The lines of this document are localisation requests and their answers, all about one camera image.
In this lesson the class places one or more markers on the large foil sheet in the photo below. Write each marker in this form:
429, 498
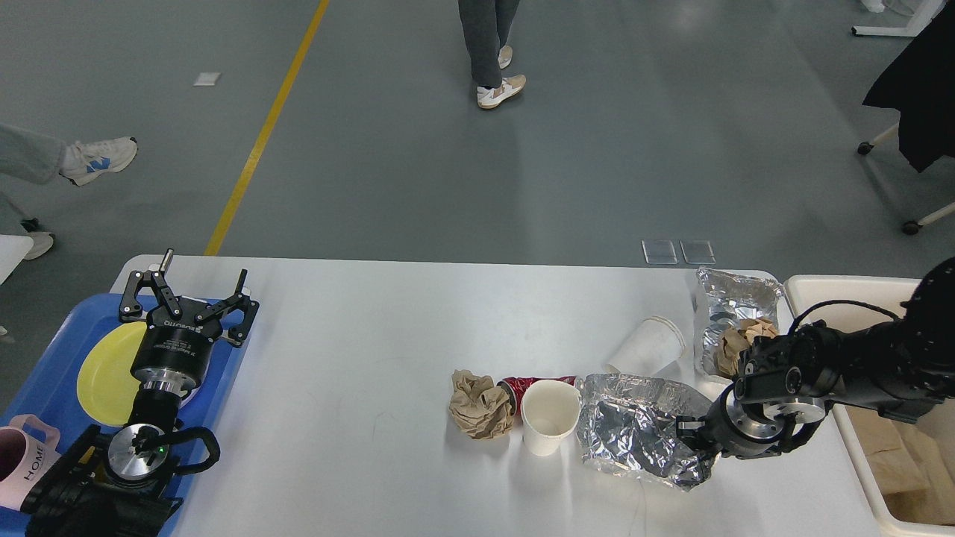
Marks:
627, 427

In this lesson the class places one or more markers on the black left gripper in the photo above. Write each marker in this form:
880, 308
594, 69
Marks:
175, 350

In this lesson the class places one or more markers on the pink ribbed mug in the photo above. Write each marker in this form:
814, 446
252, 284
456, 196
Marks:
28, 451

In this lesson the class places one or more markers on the brown paper wad in foil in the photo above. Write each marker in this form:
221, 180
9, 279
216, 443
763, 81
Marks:
736, 339

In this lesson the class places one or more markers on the black office chair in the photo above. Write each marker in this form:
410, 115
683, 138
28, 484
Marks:
919, 84

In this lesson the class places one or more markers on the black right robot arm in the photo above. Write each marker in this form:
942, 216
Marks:
901, 368

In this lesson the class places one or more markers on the upright white paper cup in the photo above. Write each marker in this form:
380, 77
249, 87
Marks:
550, 410

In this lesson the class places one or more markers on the white table corner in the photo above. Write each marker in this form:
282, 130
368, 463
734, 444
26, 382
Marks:
13, 250

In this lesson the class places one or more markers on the person in grey trousers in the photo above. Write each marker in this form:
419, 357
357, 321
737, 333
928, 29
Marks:
486, 29

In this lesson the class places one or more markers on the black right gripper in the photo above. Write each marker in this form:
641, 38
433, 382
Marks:
751, 430

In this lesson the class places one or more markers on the white paper cup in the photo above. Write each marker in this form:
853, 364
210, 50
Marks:
655, 344
550, 410

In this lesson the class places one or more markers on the small foil bag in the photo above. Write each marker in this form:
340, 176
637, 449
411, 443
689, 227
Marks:
722, 300

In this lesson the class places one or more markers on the beige plastic bin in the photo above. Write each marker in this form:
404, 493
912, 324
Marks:
804, 291

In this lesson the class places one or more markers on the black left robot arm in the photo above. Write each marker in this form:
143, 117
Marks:
111, 481

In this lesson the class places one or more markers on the crumpled brown paper ball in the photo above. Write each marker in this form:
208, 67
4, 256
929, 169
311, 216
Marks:
480, 407

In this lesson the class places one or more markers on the white blue sneaker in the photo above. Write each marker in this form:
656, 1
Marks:
84, 162

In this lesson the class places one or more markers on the crushed red soda can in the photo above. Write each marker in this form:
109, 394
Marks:
516, 387

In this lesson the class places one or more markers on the yellow plastic plate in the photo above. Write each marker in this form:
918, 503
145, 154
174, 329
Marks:
105, 386

